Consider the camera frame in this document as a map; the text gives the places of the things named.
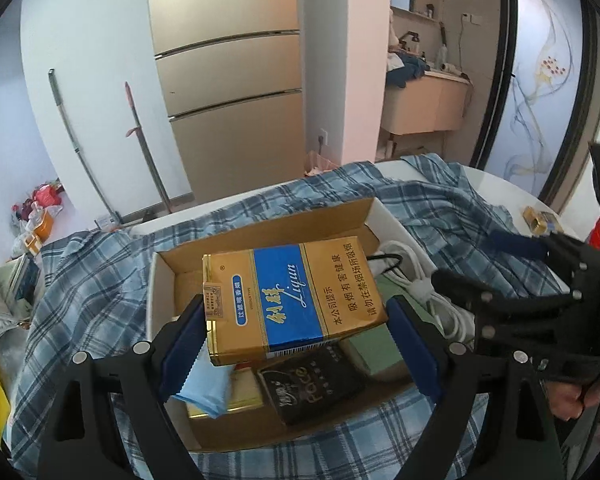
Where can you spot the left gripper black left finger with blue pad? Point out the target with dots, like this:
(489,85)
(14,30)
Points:
(82,439)

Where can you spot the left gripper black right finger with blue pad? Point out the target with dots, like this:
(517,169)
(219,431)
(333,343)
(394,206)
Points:
(517,439)

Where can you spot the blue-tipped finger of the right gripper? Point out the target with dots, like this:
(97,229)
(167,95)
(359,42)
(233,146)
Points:
(550,248)

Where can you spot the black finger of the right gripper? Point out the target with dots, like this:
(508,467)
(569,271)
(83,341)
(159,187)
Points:
(479,297)

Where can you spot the light blue tissue pack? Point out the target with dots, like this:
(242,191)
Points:
(207,386)

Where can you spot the yellow blue cigarette carton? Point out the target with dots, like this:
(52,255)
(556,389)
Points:
(264,303)

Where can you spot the person's right hand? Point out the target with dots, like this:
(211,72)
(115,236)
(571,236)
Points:
(567,401)

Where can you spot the small yellow box on table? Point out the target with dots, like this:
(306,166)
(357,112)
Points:
(541,222)

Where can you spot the red snack bag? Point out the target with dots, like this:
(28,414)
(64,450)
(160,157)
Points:
(594,237)

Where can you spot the green paper envelope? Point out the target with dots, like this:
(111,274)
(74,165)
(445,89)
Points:
(373,352)

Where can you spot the frosted glass floral door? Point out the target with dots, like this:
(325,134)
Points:
(544,103)

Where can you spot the blue plaid cloth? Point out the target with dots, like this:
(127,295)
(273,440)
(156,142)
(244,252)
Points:
(96,291)

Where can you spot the yellow box in carton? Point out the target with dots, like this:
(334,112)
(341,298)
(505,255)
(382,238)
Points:
(245,392)

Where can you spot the beige bathroom vanity cabinet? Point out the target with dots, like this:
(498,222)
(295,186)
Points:
(434,103)

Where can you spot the black tissue pack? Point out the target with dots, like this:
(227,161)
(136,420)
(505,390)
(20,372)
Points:
(310,385)

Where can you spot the open cardboard box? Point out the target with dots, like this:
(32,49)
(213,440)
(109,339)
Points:
(176,275)

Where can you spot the blue clothes on vanity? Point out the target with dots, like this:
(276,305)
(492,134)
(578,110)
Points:
(403,67)

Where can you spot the red items on floor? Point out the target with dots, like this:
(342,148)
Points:
(45,195)

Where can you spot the gold three-door refrigerator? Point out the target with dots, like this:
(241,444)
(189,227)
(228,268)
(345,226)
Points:
(230,74)

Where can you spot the red-handled broom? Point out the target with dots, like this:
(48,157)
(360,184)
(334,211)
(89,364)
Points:
(138,132)

